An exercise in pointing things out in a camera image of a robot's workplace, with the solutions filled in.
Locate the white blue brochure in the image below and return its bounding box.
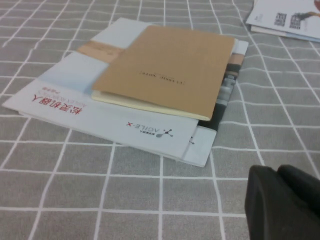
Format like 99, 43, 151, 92
249, 23, 320, 43

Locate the white AgileX brochure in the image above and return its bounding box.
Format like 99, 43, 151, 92
1, 17, 199, 161

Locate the white red robot brochure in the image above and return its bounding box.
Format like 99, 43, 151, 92
245, 0, 320, 36

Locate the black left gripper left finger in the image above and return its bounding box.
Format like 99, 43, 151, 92
244, 164, 320, 240

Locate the white brochure with photos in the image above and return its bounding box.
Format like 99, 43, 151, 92
154, 37, 250, 168

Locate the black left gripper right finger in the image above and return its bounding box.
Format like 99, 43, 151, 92
277, 164, 320, 217

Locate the brown kraft notebook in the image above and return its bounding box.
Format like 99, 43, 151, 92
91, 24, 236, 122

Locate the grey checked tablecloth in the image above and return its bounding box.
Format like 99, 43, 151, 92
0, 0, 320, 240

